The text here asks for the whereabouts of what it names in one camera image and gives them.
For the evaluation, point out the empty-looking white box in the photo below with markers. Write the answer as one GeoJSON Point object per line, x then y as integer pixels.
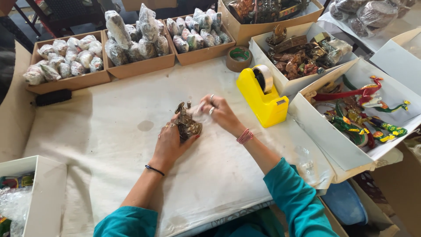
{"type": "Point", "coordinates": [394, 56]}

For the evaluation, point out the person's left hand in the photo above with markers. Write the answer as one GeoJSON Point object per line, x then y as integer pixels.
{"type": "Point", "coordinates": [167, 144]}

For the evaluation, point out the brown cardboard tray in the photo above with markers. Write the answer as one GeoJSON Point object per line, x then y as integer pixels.
{"type": "Point", "coordinates": [82, 82]}
{"type": "Point", "coordinates": [207, 54]}
{"type": "Point", "coordinates": [144, 67]}

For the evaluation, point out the yellow tape dispenser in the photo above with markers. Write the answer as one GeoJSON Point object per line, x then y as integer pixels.
{"type": "Point", "coordinates": [263, 102]}

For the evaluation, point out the clear plastic sheet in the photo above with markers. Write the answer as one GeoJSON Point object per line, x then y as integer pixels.
{"type": "Point", "coordinates": [304, 161]}

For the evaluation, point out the brown tape roll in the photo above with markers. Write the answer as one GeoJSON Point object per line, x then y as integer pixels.
{"type": "Point", "coordinates": [239, 59]}

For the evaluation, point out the gold finger rings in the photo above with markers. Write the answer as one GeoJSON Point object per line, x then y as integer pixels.
{"type": "Point", "coordinates": [169, 125]}

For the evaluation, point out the pile of wrapped figurines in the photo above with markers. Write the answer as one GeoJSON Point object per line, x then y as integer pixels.
{"type": "Point", "coordinates": [197, 33]}
{"type": "Point", "coordinates": [69, 59]}
{"type": "Point", "coordinates": [138, 42]}

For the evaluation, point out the person's right fingers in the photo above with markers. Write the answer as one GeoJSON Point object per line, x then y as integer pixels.
{"type": "Point", "coordinates": [209, 102]}

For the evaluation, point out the person's right hand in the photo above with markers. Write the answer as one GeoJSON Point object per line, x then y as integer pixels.
{"type": "Point", "coordinates": [223, 115]}

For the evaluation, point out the white box of brown figurines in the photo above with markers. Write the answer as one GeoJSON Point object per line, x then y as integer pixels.
{"type": "Point", "coordinates": [296, 59]}

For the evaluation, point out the white table cloth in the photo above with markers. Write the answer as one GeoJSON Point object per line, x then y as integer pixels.
{"type": "Point", "coordinates": [115, 138]}

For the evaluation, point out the pink bangles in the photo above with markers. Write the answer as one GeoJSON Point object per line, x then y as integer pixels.
{"type": "Point", "coordinates": [245, 136]}

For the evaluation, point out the cardboard box under table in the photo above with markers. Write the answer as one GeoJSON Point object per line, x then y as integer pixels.
{"type": "Point", "coordinates": [378, 214]}

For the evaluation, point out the clear plastic wrap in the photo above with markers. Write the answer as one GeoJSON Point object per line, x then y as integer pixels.
{"type": "Point", "coordinates": [199, 113]}

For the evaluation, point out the black brush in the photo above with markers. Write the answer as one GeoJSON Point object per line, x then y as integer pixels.
{"type": "Point", "coordinates": [52, 97]}

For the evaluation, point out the brass figurine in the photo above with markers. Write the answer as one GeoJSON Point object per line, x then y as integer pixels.
{"type": "Point", "coordinates": [188, 126]}

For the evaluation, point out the cardboard box of painted figurines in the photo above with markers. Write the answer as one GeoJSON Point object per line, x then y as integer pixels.
{"type": "Point", "coordinates": [263, 16]}

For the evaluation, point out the plastic bags of bowls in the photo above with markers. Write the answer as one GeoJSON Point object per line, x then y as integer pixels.
{"type": "Point", "coordinates": [371, 14]}

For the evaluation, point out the dark chair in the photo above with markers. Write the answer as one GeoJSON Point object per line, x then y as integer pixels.
{"type": "Point", "coordinates": [62, 13]}

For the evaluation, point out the white box with plastic wrap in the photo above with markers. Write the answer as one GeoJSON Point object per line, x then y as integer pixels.
{"type": "Point", "coordinates": [46, 197]}

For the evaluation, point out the blue plastic tub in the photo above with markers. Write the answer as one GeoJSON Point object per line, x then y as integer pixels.
{"type": "Point", "coordinates": [345, 202]}

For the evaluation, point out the white box of peacock figurines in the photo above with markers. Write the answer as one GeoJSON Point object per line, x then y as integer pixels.
{"type": "Point", "coordinates": [329, 131]}

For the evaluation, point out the clear tape roll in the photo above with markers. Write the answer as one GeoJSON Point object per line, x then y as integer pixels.
{"type": "Point", "coordinates": [267, 76]}

